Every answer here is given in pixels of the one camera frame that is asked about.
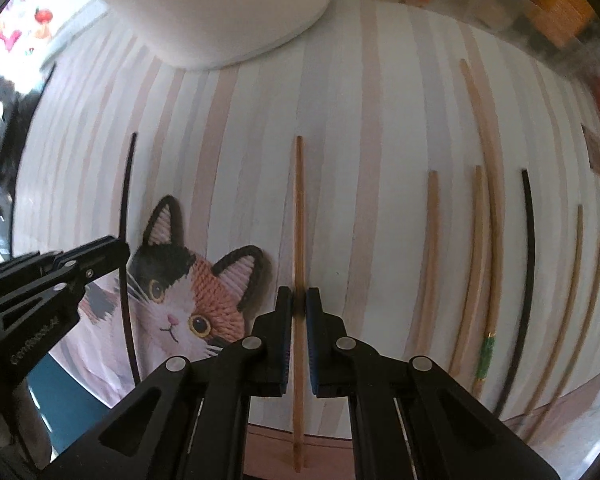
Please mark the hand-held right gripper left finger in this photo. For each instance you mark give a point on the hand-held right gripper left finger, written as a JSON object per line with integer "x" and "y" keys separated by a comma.
{"x": 282, "y": 362}

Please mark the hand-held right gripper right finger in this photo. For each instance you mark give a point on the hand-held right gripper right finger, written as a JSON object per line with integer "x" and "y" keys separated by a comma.
{"x": 313, "y": 365}

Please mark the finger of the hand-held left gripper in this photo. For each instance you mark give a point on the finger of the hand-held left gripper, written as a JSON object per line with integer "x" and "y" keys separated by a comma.
{"x": 35, "y": 292}
{"x": 105, "y": 252}

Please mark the black chopstick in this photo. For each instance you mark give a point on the black chopstick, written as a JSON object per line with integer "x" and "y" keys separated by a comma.
{"x": 531, "y": 240}
{"x": 124, "y": 220}

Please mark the plain wooden chopstick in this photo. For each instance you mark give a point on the plain wooden chopstick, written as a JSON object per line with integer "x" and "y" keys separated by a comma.
{"x": 431, "y": 235}
{"x": 299, "y": 210}
{"x": 480, "y": 230}

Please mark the thin light wooden chopstick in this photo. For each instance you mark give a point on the thin light wooden chopstick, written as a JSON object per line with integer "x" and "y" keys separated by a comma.
{"x": 593, "y": 300}
{"x": 575, "y": 270}

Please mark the wooden chopstick with green band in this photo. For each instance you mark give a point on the wooden chopstick with green band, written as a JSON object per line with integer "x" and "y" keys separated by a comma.
{"x": 486, "y": 360}

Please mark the striped cat print mat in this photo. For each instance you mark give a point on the striped cat print mat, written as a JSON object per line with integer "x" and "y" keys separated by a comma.
{"x": 360, "y": 160}

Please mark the white round container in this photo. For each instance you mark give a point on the white round container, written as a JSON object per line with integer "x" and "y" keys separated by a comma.
{"x": 205, "y": 10}

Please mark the clear plastic storage box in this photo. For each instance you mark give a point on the clear plastic storage box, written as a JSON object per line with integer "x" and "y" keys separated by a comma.
{"x": 480, "y": 5}

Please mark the colourful wall decoration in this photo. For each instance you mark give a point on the colourful wall decoration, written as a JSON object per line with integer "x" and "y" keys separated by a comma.
{"x": 35, "y": 25}

